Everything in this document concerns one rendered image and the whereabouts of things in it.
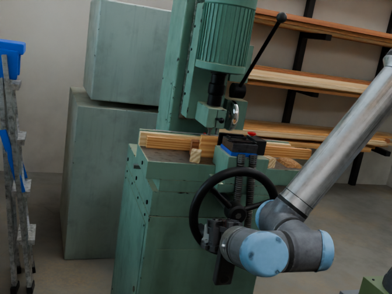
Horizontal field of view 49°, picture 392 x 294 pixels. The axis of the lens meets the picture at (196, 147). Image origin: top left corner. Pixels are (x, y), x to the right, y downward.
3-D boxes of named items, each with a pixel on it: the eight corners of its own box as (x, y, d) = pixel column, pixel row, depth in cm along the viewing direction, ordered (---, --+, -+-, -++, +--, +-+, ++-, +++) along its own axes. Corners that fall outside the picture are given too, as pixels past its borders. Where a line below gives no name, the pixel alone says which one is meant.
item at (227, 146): (230, 156, 134) (234, 139, 133) (219, 146, 144) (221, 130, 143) (268, 158, 138) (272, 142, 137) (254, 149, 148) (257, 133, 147)
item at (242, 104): (223, 128, 174) (227, 99, 172) (217, 124, 181) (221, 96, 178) (244, 130, 177) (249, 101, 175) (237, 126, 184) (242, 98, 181)
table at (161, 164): (149, 189, 129) (152, 170, 127) (134, 158, 157) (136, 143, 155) (324, 197, 147) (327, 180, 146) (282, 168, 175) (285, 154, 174)
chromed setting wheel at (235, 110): (230, 134, 167) (235, 102, 164) (219, 126, 178) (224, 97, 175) (237, 135, 168) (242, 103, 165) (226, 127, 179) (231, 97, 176)
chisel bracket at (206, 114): (205, 132, 151) (208, 108, 149) (193, 122, 164) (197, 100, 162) (224, 133, 153) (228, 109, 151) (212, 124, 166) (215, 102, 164)
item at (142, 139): (139, 145, 152) (140, 132, 151) (137, 144, 154) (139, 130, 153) (289, 157, 171) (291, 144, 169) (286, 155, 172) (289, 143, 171)
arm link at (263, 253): (292, 279, 89) (248, 280, 86) (264, 267, 101) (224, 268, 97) (293, 232, 90) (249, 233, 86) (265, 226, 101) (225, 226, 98)
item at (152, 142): (146, 147, 151) (147, 136, 150) (145, 146, 153) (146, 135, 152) (310, 160, 171) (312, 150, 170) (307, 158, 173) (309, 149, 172)
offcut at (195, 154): (198, 163, 142) (200, 151, 141) (189, 161, 142) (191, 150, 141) (200, 160, 145) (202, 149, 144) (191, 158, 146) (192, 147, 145)
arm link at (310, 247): (315, 219, 103) (269, 218, 100) (344, 241, 93) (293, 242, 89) (307, 254, 106) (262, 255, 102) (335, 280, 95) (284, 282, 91)
